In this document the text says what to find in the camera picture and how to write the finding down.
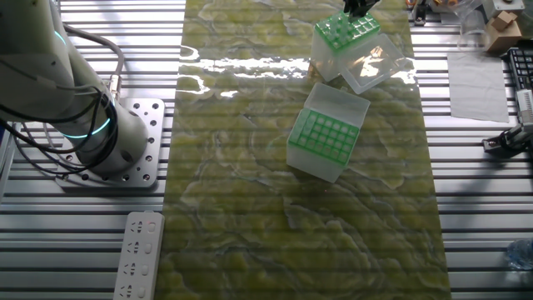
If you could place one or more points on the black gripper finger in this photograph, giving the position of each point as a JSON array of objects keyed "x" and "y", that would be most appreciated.
[
  {"x": 368, "y": 5},
  {"x": 352, "y": 8}
]

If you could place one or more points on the large translucent pipette tip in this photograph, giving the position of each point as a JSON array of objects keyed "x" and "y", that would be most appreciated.
[
  {"x": 305, "y": 115},
  {"x": 307, "y": 135},
  {"x": 298, "y": 132},
  {"x": 301, "y": 124}
]

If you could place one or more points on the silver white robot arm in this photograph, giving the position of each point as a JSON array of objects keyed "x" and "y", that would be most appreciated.
[{"x": 41, "y": 62}]

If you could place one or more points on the clear tip box green rack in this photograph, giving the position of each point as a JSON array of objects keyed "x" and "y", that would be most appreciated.
[
  {"x": 329, "y": 62},
  {"x": 316, "y": 166}
]

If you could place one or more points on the clear plastic container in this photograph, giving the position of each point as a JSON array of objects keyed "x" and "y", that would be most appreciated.
[{"x": 472, "y": 29}]

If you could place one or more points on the grey metal device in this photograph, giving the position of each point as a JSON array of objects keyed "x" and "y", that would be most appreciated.
[{"x": 504, "y": 5}]

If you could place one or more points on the white paper sheet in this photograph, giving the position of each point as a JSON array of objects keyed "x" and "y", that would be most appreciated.
[{"x": 479, "y": 87}]

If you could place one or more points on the brown cardboard box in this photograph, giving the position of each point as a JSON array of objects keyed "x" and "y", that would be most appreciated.
[{"x": 504, "y": 35}]

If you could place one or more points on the black keyboard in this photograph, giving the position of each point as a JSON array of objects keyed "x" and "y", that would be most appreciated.
[{"x": 522, "y": 68}]

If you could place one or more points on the green marble patterned mat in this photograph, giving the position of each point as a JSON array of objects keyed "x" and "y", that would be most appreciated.
[{"x": 250, "y": 208}]

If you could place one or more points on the clear water bottle blue cap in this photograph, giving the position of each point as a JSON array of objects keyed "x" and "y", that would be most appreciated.
[{"x": 522, "y": 254}]

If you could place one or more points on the white power strip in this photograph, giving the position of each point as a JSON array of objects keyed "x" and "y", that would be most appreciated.
[{"x": 139, "y": 266}]

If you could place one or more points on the black metal bracket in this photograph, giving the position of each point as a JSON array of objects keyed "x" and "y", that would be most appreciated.
[{"x": 419, "y": 14}]

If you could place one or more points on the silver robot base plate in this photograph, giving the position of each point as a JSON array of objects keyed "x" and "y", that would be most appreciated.
[{"x": 154, "y": 125}]

